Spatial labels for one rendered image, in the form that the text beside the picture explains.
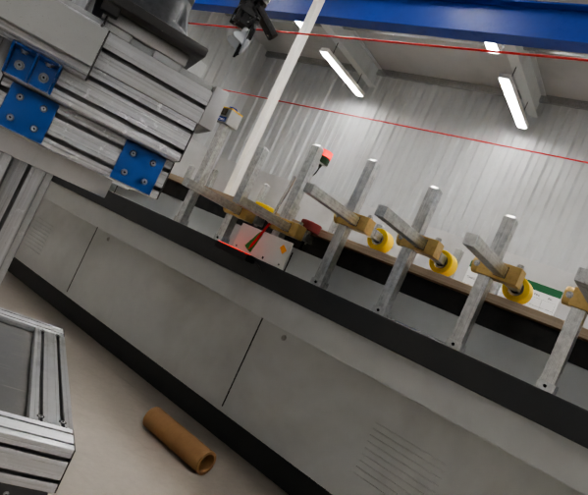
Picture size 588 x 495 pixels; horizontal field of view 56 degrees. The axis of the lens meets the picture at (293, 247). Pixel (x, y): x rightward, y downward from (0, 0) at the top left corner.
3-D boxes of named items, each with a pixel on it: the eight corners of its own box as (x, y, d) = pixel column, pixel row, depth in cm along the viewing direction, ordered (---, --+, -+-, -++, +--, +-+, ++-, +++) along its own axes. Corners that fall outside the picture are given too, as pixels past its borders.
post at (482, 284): (447, 375, 151) (516, 216, 154) (435, 369, 153) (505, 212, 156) (451, 376, 154) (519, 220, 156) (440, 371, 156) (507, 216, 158)
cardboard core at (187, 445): (203, 452, 174) (148, 406, 193) (192, 475, 174) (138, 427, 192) (220, 452, 181) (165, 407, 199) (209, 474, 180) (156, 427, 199)
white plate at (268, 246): (281, 269, 192) (293, 243, 192) (231, 247, 208) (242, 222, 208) (282, 269, 192) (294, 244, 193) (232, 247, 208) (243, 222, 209)
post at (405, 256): (375, 331, 167) (440, 187, 169) (365, 326, 169) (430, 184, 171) (380, 333, 170) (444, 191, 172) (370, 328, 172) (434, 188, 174)
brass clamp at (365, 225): (362, 231, 178) (369, 217, 178) (330, 219, 186) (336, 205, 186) (371, 237, 183) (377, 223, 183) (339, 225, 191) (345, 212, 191)
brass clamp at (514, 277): (514, 285, 147) (522, 267, 147) (467, 268, 155) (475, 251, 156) (519, 291, 152) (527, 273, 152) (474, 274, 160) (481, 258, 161)
